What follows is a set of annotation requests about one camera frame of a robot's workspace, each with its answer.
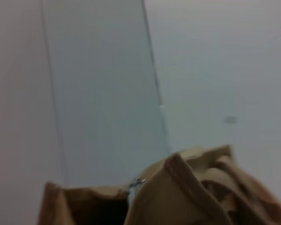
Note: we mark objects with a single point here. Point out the khaki fabric food bag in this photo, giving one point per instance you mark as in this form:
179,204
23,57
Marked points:
178,199

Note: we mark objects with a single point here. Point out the silver metal zipper slider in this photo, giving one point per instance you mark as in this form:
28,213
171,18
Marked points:
137,182

